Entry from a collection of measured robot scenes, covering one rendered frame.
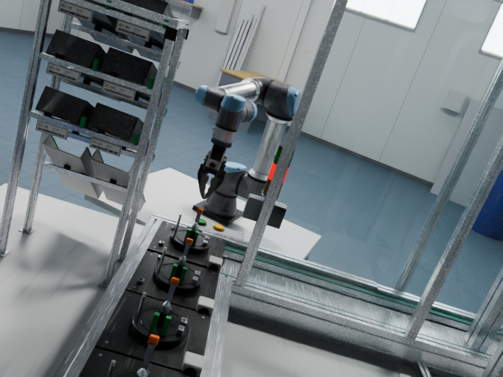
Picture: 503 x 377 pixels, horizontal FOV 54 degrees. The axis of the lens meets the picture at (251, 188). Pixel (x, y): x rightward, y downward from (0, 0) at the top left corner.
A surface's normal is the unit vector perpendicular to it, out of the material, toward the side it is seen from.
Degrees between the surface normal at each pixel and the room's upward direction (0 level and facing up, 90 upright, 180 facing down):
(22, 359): 0
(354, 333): 90
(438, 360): 90
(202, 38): 90
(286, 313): 90
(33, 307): 0
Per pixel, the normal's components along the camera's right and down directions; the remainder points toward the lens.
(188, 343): 0.31, -0.90
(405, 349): -0.03, 0.31
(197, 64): -0.35, 0.19
